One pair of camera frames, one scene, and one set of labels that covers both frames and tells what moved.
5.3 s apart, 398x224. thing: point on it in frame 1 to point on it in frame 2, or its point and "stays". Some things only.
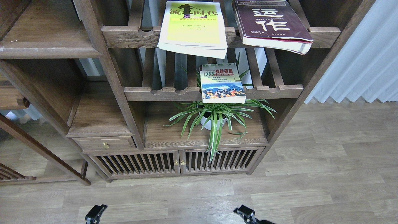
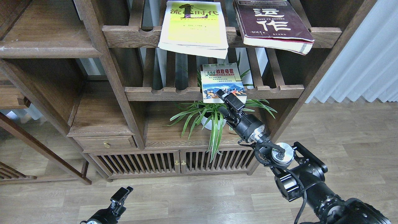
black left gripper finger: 93,217 to 111,215
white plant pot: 206,123 stays
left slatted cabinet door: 166,164 stays
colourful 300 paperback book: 220,84 stays
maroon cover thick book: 272,24 stays
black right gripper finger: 248,215 to 248,126
